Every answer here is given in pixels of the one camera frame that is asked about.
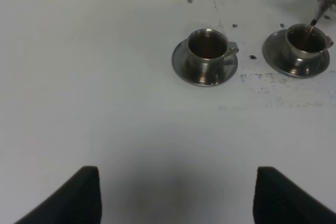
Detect stainless steel teacup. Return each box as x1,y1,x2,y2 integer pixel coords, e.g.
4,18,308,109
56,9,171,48
185,28,239,86
284,24,334,61

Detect right stainless steel saucer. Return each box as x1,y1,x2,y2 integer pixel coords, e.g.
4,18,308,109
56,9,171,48
263,30,330,78

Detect left stainless steel teacup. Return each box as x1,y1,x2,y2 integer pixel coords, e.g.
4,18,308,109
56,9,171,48
185,28,239,86

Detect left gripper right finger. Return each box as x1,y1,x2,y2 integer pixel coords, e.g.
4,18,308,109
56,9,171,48
253,166,335,224

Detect stainless steel saucer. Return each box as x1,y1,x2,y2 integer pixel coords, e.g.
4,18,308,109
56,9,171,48
172,39,238,87
263,30,330,78

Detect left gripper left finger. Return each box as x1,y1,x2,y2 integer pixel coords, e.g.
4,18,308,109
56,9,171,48
17,166,101,224

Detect right stainless steel teacup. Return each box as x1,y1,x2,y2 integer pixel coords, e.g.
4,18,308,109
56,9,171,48
284,24,334,61

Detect left stainless steel saucer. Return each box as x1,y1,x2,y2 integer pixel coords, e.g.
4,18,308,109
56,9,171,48
172,39,238,87

